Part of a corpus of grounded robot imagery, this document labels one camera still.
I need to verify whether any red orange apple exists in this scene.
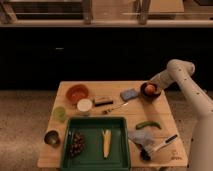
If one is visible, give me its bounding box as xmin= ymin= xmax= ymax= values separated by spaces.
xmin=145 ymin=84 xmax=156 ymax=95

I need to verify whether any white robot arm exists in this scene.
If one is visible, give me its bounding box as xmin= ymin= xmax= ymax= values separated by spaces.
xmin=150 ymin=59 xmax=213 ymax=171

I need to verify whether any black brown eraser block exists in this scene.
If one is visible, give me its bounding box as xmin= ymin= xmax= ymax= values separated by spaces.
xmin=94 ymin=97 xmax=113 ymax=107

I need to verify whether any blue sponge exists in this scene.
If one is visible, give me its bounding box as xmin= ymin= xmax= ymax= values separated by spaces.
xmin=120 ymin=89 xmax=138 ymax=102

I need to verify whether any small metal spoon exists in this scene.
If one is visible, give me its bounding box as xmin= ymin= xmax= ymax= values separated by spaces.
xmin=102 ymin=102 xmax=128 ymax=115

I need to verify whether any white round container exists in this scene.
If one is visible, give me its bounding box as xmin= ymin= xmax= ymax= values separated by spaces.
xmin=77 ymin=99 xmax=93 ymax=113

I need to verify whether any orange bowl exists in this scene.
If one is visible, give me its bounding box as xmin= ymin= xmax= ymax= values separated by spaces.
xmin=66 ymin=84 xmax=89 ymax=105

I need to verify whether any corn cob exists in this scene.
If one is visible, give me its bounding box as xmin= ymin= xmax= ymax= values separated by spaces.
xmin=102 ymin=130 xmax=111 ymax=158

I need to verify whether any dark brown bowl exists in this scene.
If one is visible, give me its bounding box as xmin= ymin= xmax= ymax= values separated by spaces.
xmin=140 ymin=82 xmax=161 ymax=101

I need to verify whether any green plastic cup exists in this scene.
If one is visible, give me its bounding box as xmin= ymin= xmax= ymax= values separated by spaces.
xmin=52 ymin=106 xmax=66 ymax=122

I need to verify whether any dark grape bunch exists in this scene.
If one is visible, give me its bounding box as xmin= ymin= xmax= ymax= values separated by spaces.
xmin=70 ymin=132 xmax=85 ymax=157

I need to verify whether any grey cloth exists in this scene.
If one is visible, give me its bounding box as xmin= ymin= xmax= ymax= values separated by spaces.
xmin=128 ymin=130 xmax=154 ymax=147

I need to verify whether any wooden table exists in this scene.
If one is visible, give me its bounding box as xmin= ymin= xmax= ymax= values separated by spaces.
xmin=38 ymin=81 xmax=188 ymax=171

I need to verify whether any green tray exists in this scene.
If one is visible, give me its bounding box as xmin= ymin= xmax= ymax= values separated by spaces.
xmin=60 ymin=117 xmax=131 ymax=171

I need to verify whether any metal cup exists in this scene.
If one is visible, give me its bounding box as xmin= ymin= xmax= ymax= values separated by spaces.
xmin=44 ymin=130 xmax=60 ymax=148

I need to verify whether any white handled dish brush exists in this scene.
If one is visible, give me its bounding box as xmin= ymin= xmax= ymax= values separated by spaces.
xmin=140 ymin=134 xmax=178 ymax=162

